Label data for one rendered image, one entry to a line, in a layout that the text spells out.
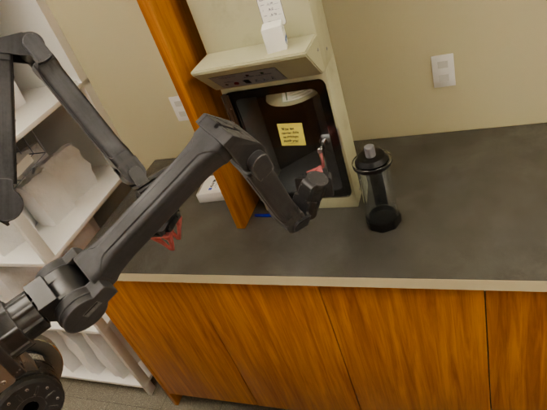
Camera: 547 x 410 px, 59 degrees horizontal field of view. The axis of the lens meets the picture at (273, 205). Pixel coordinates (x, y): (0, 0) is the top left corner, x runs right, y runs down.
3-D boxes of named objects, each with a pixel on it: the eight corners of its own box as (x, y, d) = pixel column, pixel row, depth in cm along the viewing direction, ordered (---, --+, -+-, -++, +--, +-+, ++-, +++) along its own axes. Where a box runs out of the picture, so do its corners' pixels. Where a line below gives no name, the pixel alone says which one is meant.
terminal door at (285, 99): (264, 199, 164) (223, 93, 141) (352, 195, 152) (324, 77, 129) (263, 201, 164) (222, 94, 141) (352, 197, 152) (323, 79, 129)
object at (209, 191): (208, 184, 193) (205, 176, 190) (246, 179, 188) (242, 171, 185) (199, 203, 184) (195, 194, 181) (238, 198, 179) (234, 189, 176)
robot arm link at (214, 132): (211, 89, 82) (250, 120, 78) (238, 128, 95) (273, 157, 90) (21, 287, 79) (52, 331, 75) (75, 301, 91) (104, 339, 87)
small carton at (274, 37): (269, 47, 124) (262, 23, 121) (288, 41, 123) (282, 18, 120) (268, 54, 120) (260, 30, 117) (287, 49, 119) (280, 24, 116)
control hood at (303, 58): (218, 86, 141) (205, 54, 135) (326, 69, 128) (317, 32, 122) (203, 106, 133) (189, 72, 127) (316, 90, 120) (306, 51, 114)
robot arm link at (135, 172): (120, 172, 132) (125, 170, 125) (154, 150, 137) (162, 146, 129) (145, 209, 135) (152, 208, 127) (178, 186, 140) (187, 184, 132)
